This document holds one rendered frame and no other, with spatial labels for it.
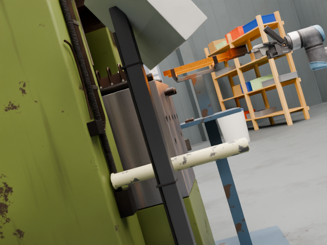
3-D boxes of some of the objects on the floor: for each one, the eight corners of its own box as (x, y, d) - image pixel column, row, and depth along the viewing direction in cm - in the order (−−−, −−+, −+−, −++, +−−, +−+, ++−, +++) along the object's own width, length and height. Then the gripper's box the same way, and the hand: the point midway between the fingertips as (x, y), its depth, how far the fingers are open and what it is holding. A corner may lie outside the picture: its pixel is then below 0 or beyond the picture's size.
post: (241, 395, 107) (126, 7, 106) (242, 406, 103) (122, 3, 102) (227, 398, 107) (112, 11, 107) (227, 409, 103) (107, 8, 103)
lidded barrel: (220, 148, 721) (211, 116, 721) (244, 140, 736) (235, 109, 736) (232, 148, 675) (222, 114, 675) (257, 139, 690) (248, 106, 690)
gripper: (296, 48, 193) (256, 61, 195) (286, 54, 213) (250, 65, 214) (291, 31, 193) (251, 43, 195) (281, 39, 213) (245, 50, 214)
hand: (249, 50), depth 204 cm, fingers open, 14 cm apart
